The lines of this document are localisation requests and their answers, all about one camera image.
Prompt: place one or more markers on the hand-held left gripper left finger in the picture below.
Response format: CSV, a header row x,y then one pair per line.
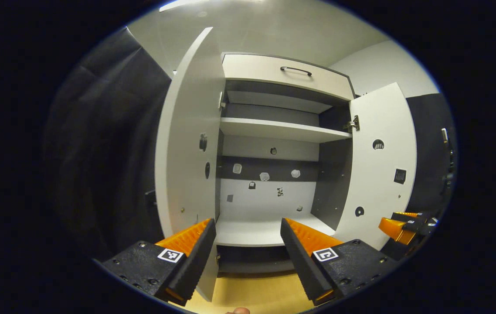
x,y
198,259

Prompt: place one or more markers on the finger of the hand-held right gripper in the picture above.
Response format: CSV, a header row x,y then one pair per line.
x,y
422,219
394,227

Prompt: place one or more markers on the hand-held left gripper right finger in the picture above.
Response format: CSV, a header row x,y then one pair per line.
x,y
300,261

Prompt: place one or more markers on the white shoe cabinet door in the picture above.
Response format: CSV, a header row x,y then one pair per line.
x,y
374,196
187,131

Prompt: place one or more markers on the white double-door shoe cabinet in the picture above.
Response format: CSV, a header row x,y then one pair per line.
x,y
274,69

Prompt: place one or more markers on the metal door hinge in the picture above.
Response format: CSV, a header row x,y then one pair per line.
x,y
222,101
352,125

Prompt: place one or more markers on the white cabinet shelf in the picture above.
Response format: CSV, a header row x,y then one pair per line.
x,y
283,130

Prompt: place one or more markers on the black backdrop cloth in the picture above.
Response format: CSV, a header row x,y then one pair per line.
x,y
108,144
426,152

